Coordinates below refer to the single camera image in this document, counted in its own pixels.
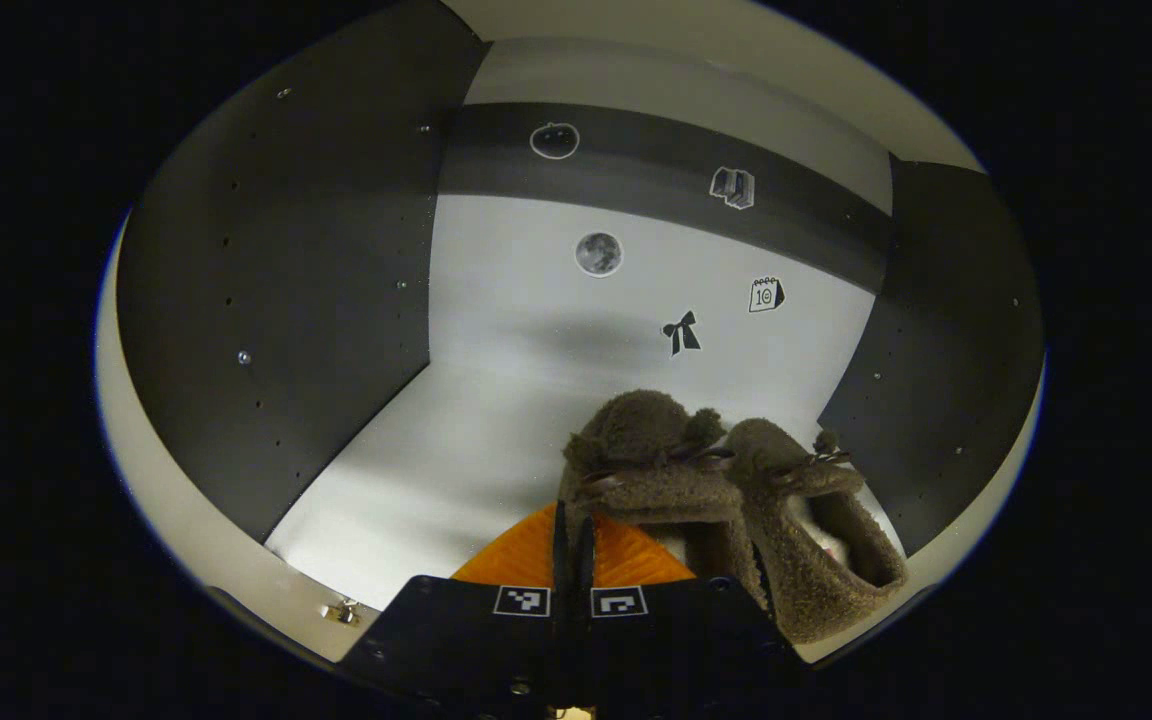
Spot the white shoe cabinet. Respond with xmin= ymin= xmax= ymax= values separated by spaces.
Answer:
xmin=96 ymin=0 xmax=1047 ymax=666

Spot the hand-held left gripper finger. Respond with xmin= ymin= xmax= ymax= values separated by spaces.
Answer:
xmin=336 ymin=500 xmax=574 ymax=720
xmin=573 ymin=512 xmax=809 ymax=720

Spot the brown fuzzy shoe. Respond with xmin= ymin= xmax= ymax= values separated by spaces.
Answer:
xmin=726 ymin=418 xmax=909 ymax=646
xmin=558 ymin=390 xmax=772 ymax=611

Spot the white shoe cabinet door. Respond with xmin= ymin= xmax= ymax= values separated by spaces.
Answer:
xmin=796 ymin=365 xmax=1047 ymax=666
xmin=94 ymin=215 xmax=382 ymax=663

